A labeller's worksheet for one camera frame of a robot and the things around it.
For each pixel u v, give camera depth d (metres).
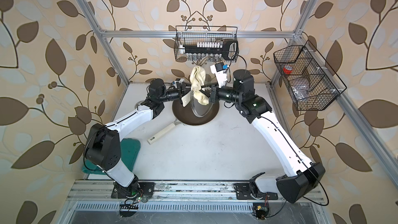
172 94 0.70
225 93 0.56
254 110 0.47
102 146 0.46
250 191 0.67
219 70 0.55
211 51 0.84
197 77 0.60
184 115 0.97
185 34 0.91
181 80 0.79
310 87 0.74
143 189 0.74
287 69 0.87
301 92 0.73
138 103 1.05
